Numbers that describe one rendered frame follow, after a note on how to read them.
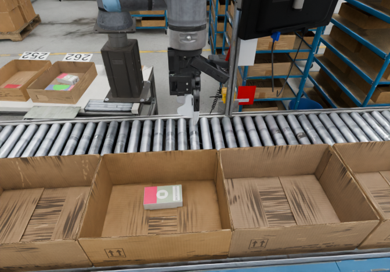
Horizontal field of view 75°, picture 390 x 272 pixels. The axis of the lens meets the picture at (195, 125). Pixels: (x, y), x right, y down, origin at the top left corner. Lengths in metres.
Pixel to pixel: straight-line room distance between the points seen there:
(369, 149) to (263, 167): 0.38
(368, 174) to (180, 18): 0.93
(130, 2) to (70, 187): 0.69
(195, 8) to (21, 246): 0.70
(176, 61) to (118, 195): 0.55
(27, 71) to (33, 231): 1.49
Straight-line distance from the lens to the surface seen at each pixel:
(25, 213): 1.07
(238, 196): 0.95
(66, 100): 1.76
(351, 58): 2.52
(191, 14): 0.60
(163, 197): 0.91
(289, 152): 0.96
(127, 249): 0.77
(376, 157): 1.16
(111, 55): 1.55
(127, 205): 0.95
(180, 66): 0.66
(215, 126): 1.42
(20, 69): 2.32
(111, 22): 1.48
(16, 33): 5.32
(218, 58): 1.36
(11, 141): 1.64
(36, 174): 1.06
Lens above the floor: 1.67
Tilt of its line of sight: 40 degrees down
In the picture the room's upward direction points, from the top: straight up
